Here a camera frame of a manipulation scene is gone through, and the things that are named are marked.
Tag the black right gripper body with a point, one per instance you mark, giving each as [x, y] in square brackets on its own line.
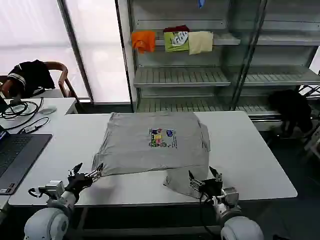
[212, 187]

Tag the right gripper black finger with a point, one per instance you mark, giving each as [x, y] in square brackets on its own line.
[217, 176]
[196, 184]

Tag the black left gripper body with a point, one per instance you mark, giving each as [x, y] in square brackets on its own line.
[79, 181]

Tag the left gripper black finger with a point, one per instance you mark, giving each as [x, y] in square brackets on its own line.
[95, 174]
[75, 170]

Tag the grey printed t-shirt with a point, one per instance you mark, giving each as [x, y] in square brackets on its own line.
[140, 150]

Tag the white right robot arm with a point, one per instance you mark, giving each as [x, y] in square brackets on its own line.
[240, 227]

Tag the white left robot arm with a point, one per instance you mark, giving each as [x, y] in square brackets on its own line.
[47, 222]

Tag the dark grey laptop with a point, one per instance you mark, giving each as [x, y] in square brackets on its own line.
[22, 152]

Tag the grey computer mouse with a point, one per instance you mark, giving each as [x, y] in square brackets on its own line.
[48, 110]

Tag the brown wooden chair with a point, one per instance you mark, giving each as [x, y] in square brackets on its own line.
[63, 77]

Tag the black garment with striped cuff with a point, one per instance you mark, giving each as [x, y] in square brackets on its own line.
[32, 75]

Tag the grey metal shelf rack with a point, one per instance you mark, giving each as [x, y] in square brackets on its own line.
[180, 75]

